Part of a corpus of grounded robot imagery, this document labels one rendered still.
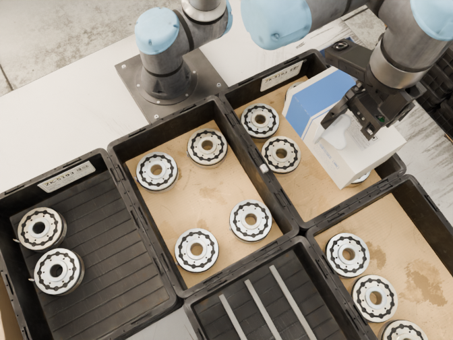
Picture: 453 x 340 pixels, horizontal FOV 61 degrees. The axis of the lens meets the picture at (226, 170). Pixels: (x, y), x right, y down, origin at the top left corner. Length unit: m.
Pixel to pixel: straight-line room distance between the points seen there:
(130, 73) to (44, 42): 1.24
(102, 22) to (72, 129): 1.26
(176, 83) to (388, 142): 0.64
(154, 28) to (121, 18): 1.39
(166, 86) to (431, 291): 0.86
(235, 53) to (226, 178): 0.50
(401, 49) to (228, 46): 0.89
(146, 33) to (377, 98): 0.62
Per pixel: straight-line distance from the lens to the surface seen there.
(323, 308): 0.97
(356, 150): 0.73
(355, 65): 0.64
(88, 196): 1.03
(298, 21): 0.46
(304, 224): 0.88
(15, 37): 2.54
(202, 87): 1.21
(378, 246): 1.03
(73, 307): 0.99
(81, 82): 1.35
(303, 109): 0.75
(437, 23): 0.50
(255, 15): 0.47
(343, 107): 0.66
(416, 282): 1.05
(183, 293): 0.84
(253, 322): 0.94
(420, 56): 0.54
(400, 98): 0.60
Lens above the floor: 1.77
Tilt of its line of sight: 69 degrees down
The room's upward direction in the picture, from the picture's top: 3 degrees clockwise
